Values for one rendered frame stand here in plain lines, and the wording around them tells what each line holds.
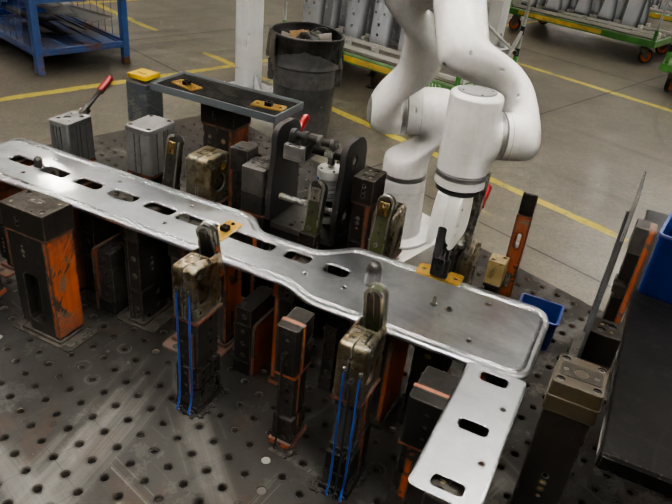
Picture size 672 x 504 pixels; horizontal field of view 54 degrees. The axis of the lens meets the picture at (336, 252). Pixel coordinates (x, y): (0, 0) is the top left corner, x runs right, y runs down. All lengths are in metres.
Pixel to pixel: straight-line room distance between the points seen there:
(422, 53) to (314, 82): 2.84
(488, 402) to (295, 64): 3.42
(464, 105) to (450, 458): 0.51
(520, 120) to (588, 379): 0.41
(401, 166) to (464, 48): 0.65
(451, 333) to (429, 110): 0.67
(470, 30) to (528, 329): 0.53
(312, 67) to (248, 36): 1.18
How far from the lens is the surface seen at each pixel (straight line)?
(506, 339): 1.20
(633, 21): 8.83
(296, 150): 1.42
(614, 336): 1.16
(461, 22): 1.15
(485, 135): 1.05
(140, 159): 1.65
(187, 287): 1.21
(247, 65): 5.40
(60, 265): 1.51
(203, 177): 1.54
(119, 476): 1.32
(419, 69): 1.54
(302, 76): 4.30
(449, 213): 1.09
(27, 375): 1.55
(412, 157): 1.72
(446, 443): 0.98
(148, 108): 1.85
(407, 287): 1.28
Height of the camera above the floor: 1.70
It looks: 31 degrees down
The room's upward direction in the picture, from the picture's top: 6 degrees clockwise
